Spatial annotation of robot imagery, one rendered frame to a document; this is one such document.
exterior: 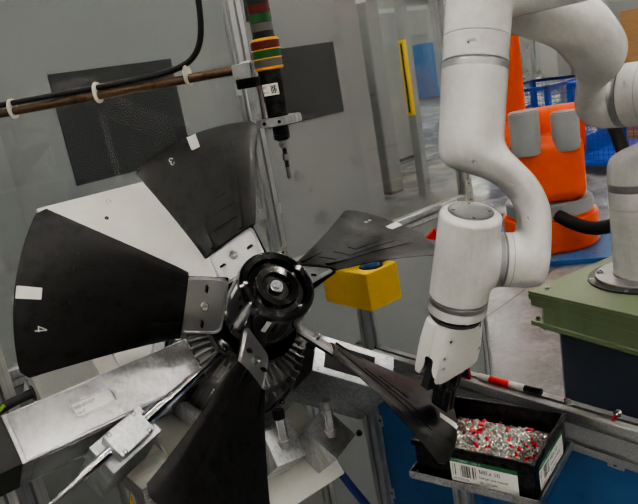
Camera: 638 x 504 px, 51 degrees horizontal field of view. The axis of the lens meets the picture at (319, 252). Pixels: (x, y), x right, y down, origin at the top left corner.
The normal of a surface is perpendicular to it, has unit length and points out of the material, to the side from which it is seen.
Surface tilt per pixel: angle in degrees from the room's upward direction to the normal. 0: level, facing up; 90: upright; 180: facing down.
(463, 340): 109
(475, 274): 104
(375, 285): 90
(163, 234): 50
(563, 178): 90
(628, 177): 89
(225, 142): 44
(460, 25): 72
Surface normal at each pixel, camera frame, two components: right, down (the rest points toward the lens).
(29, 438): 0.37, -0.54
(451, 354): 0.57, 0.40
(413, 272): 0.63, 0.09
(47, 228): 0.29, -0.18
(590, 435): -0.76, 0.29
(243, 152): -0.15, -0.53
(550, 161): -0.27, 0.29
